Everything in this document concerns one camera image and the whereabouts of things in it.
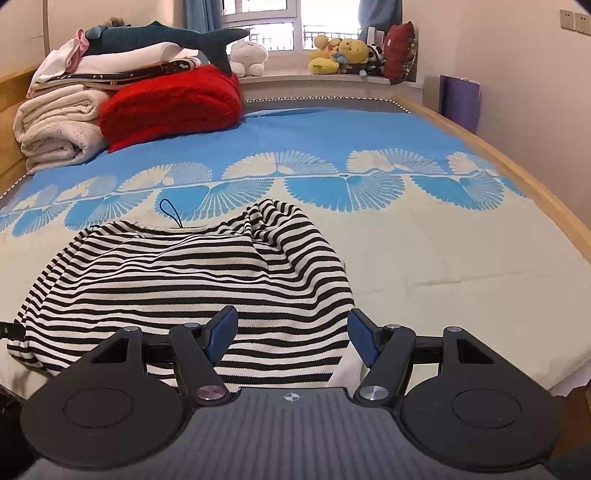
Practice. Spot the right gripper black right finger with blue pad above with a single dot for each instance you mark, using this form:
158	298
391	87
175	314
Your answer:
372	341

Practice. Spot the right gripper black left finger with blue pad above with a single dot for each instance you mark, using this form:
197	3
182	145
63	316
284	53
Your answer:
192	344

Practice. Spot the black white striped hooded garment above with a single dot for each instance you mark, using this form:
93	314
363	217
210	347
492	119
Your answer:
270	263

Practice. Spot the blue cream patterned bedsheet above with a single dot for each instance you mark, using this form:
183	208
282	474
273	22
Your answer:
430	234

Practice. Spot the cream folded blanket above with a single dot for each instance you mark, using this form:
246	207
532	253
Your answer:
60	128

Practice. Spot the red folded blanket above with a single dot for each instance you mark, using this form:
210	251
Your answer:
202	100

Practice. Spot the dark navy patterned cloth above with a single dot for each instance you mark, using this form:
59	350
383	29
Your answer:
113	81

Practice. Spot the white plush toy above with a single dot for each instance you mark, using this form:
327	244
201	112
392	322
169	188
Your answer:
247	59

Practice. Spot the pink cloth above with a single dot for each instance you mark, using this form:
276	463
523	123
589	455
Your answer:
62	60

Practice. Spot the white folded quilt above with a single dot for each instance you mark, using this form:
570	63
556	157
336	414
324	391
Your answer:
149	56

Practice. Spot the yellow plush toy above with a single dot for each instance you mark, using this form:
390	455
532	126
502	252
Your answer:
348	56

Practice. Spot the dark blue shark plush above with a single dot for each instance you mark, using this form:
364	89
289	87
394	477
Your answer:
110	40

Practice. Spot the dark red cushion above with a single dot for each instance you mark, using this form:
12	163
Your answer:
400	52

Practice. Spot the yellow duck plush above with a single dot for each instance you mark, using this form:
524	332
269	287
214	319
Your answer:
322	45

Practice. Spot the blue curtain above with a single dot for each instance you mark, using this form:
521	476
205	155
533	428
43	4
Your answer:
202	16

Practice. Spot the wooden bed frame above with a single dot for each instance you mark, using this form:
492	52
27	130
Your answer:
13	89

